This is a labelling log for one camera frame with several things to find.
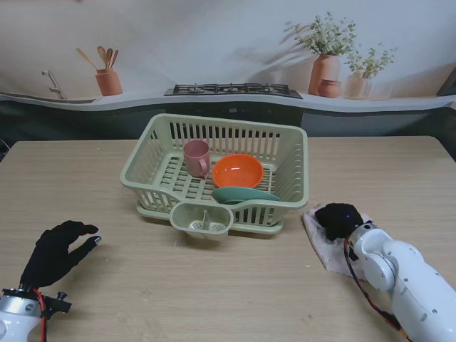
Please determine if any teal plastic plate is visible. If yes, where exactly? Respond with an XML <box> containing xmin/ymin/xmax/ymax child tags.
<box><xmin>212</xmin><ymin>187</ymin><xmax>282</xmax><ymax>206</ymax></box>

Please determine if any black gas stove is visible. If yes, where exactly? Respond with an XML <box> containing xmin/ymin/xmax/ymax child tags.
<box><xmin>163</xmin><ymin>83</ymin><xmax>304</xmax><ymax>100</ymax></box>

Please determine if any plant in tall terracotta vase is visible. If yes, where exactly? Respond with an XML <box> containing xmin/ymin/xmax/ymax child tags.
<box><xmin>284</xmin><ymin>12</ymin><xmax>357</xmax><ymax>95</ymax></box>

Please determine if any terracotta utensil pot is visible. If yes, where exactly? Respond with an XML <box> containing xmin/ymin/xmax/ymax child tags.
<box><xmin>95</xmin><ymin>68</ymin><xmax>124</xmax><ymax>97</ymax></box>

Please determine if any red and black left cable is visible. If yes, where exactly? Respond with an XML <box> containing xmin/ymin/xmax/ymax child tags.
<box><xmin>32</xmin><ymin>287</ymin><xmax>49</xmax><ymax>342</ymax></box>

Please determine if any beige wiping cloth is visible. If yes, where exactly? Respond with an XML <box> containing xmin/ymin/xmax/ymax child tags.
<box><xmin>302</xmin><ymin>204</ymin><xmax>373</xmax><ymax>282</ymax></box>

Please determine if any grey kitchen countertop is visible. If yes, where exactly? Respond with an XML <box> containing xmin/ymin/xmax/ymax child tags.
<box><xmin>0</xmin><ymin>90</ymin><xmax>456</xmax><ymax>113</ymax></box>

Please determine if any pale green cutlery holder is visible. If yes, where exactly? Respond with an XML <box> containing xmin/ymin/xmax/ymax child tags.
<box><xmin>169</xmin><ymin>202</ymin><xmax>235</xmax><ymax>242</ymax></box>

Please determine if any clear glass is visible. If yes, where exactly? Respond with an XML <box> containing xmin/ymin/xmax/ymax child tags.
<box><xmin>372</xmin><ymin>82</ymin><xmax>395</xmax><ymax>100</ymax></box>

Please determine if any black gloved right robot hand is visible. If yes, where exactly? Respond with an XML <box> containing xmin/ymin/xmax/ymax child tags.
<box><xmin>314</xmin><ymin>202</ymin><xmax>365</xmax><ymax>242</ymax></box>

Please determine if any red and black cable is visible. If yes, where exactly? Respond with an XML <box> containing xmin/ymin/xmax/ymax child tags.
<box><xmin>32</xmin><ymin>287</ymin><xmax>49</xmax><ymax>342</ymax></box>
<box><xmin>343</xmin><ymin>238</ymin><xmax>414</xmax><ymax>342</ymax></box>

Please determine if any pale green plastic dish rack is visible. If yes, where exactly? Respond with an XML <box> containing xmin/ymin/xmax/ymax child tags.
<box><xmin>119</xmin><ymin>113</ymin><xmax>309</xmax><ymax>227</ymax></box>

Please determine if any wooden spatula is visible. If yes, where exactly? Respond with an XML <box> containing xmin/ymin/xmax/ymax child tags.
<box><xmin>76</xmin><ymin>47</ymin><xmax>98</xmax><ymax>71</ymax></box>

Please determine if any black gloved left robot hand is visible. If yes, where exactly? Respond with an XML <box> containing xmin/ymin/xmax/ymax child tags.
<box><xmin>19</xmin><ymin>220</ymin><xmax>103</xmax><ymax>289</ymax></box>

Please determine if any pink plastic mug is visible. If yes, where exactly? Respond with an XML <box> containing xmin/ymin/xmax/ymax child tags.
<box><xmin>183</xmin><ymin>139</ymin><xmax>211</xmax><ymax>178</ymax></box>

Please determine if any small round terracotta pot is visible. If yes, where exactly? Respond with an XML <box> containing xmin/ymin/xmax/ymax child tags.
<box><xmin>318</xmin><ymin>78</ymin><xmax>343</xmax><ymax>98</ymax></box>

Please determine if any plant in pale pot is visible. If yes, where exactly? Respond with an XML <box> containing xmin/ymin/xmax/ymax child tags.
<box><xmin>343</xmin><ymin>43</ymin><xmax>398</xmax><ymax>100</ymax></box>

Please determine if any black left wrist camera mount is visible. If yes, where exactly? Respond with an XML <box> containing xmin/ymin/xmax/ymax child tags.
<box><xmin>41</xmin><ymin>291</ymin><xmax>73</xmax><ymax>318</ymax></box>

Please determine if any orange plastic bowl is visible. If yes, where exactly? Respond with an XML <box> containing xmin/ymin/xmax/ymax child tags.
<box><xmin>212</xmin><ymin>153</ymin><xmax>264</xmax><ymax>190</ymax></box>

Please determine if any metal faucet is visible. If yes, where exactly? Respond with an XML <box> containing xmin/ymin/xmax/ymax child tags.
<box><xmin>41</xmin><ymin>68</ymin><xmax>68</xmax><ymax>100</ymax></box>

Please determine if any red and black right cable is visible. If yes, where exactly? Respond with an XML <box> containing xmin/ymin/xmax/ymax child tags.
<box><xmin>343</xmin><ymin>238</ymin><xmax>414</xmax><ymax>342</ymax></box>

